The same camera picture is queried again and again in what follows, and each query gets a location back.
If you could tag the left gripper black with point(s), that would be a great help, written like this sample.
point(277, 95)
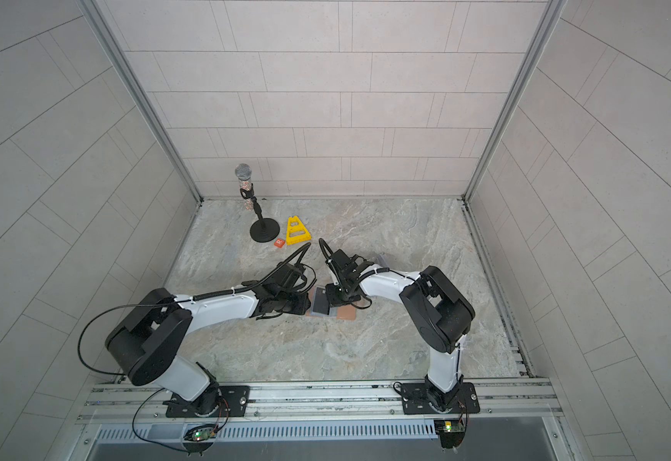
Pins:
point(299, 301)

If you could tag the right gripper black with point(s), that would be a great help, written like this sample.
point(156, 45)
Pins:
point(338, 290)

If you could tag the black VIP credit card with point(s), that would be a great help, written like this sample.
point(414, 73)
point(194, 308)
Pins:
point(320, 305)

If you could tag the clear acrylic card stand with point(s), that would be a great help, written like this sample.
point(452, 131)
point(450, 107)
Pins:
point(383, 260)

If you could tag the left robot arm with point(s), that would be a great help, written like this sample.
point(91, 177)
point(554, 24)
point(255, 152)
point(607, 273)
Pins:
point(146, 342)

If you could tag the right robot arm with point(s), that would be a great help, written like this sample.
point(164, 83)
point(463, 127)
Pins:
point(440, 313)

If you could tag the yellow triangular plastic block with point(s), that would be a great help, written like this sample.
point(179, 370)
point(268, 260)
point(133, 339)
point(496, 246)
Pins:
point(296, 231)

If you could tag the microphone on black stand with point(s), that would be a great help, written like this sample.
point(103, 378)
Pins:
point(264, 229)

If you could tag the left green circuit board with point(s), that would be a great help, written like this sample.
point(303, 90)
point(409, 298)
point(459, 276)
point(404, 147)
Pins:
point(201, 434)

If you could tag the right circuit board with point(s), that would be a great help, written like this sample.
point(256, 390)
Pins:
point(450, 433)

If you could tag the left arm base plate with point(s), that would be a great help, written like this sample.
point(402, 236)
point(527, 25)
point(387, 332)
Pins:
point(217, 401)

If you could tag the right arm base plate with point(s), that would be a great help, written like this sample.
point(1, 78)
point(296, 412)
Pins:
point(423, 398)

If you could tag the aluminium mounting rail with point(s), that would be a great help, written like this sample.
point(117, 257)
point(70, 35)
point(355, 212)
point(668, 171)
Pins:
point(324, 400)

